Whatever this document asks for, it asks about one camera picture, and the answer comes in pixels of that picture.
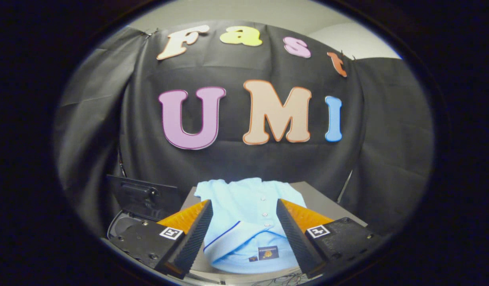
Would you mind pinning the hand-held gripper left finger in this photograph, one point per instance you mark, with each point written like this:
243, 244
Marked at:
194, 234

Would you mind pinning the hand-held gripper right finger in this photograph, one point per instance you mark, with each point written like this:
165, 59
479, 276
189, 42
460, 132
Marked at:
296, 234

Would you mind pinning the light blue polo shirt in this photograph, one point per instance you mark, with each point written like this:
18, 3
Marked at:
244, 206

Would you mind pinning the black light stand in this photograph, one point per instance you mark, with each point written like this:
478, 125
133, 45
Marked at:
345, 186

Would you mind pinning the black backdrop cloth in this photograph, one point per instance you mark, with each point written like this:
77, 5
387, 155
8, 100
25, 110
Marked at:
236, 159

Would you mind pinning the beige cabinet with grey frame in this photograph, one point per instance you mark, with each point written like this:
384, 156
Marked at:
327, 202

